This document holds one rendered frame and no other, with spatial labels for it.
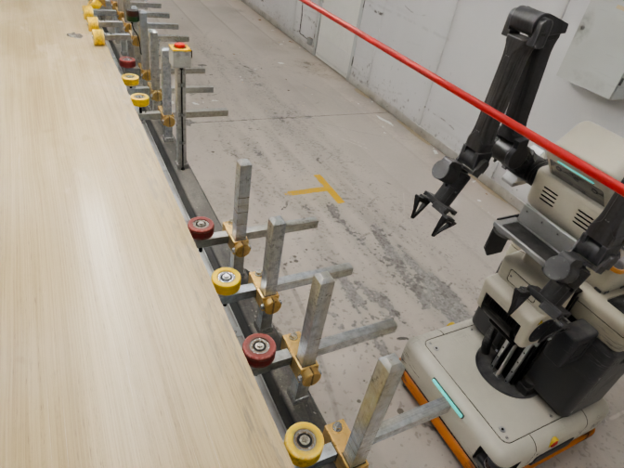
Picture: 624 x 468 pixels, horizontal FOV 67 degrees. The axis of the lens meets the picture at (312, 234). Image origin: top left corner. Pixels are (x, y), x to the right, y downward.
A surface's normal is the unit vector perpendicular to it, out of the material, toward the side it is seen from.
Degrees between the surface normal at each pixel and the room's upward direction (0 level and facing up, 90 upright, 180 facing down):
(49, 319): 0
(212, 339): 0
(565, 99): 90
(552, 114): 90
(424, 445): 0
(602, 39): 90
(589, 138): 42
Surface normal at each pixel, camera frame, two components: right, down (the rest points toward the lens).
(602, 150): -0.48, -0.48
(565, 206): -0.90, 0.26
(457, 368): 0.15, -0.79
